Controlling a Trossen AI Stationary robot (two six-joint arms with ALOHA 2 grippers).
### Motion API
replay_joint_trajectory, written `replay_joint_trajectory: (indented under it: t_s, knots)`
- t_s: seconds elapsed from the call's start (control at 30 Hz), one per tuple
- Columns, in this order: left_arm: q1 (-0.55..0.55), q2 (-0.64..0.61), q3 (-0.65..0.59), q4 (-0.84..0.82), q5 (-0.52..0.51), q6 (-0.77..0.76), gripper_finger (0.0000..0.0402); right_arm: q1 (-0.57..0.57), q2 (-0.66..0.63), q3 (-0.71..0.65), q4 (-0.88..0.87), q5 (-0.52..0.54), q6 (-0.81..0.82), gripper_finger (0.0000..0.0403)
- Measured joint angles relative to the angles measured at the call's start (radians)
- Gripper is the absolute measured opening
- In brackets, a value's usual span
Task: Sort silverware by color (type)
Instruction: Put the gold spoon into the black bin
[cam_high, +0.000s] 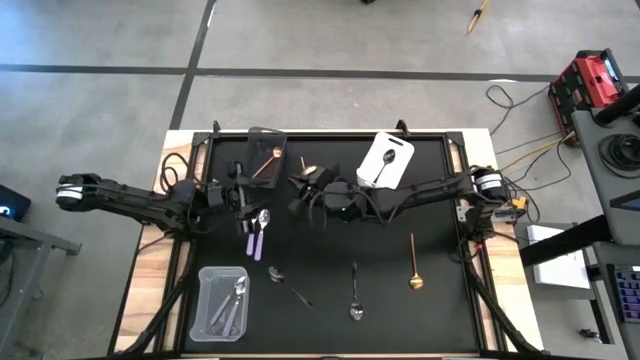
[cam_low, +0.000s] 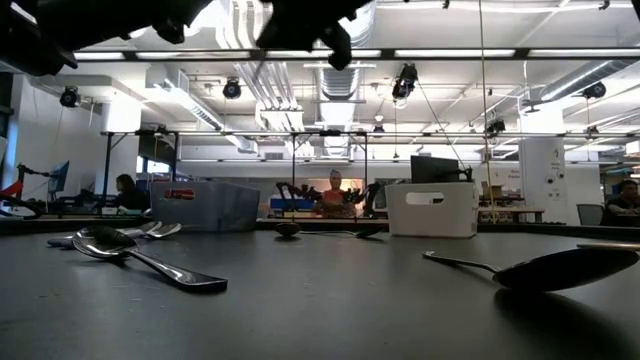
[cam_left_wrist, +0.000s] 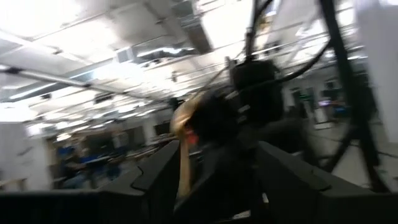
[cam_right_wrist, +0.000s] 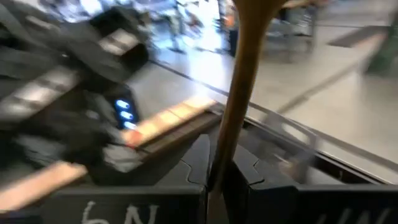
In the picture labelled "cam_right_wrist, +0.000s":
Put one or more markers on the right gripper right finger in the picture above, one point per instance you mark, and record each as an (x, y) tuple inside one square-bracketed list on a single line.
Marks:
[(245, 174)]

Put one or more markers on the gold spoon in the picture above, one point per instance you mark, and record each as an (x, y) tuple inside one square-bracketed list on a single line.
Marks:
[(245, 71)]

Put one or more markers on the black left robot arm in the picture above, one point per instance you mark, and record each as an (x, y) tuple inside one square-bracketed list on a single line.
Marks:
[(46, 46)]

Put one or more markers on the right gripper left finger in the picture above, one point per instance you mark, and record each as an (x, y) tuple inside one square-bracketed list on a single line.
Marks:
[(196, 168)]

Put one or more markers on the gray translucent bin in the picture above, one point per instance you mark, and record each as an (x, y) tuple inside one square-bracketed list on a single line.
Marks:
[(280, 140)]

